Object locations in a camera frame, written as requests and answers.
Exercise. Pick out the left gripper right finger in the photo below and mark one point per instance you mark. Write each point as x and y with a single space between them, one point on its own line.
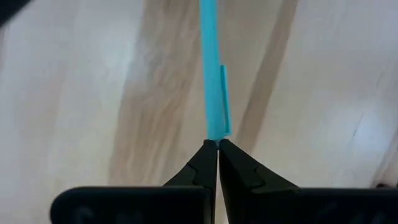
264 205

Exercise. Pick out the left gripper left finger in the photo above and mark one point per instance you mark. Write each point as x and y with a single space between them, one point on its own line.
186 202

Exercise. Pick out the teal pen with clip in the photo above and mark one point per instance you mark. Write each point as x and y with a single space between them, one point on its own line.
213 77

